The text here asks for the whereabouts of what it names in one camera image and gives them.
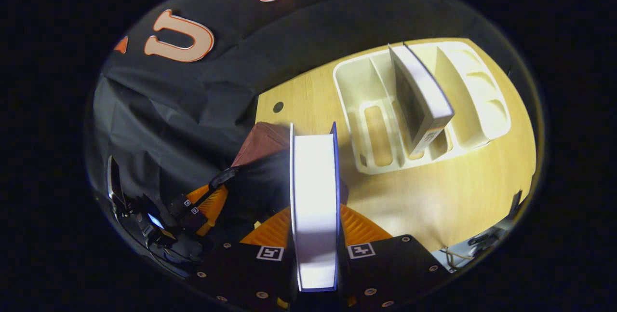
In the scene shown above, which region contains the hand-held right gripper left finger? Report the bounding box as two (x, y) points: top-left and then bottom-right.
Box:
(186, 206), (295, 311)

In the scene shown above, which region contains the blue cover book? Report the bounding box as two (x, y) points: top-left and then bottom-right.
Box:
(289, 121), (342, 293)

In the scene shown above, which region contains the dark red schoolbag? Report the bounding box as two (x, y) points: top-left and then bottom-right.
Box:
(208, 121), (293, 235)

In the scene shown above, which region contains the white plastic bookshelf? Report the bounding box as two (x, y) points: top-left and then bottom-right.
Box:
(332, 38), (512, 176)

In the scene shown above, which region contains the black and white book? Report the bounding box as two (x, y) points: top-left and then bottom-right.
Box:
(388, 43), (456, 156)

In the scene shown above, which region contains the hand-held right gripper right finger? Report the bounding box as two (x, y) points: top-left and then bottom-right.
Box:
(339, 203), (454, 311)

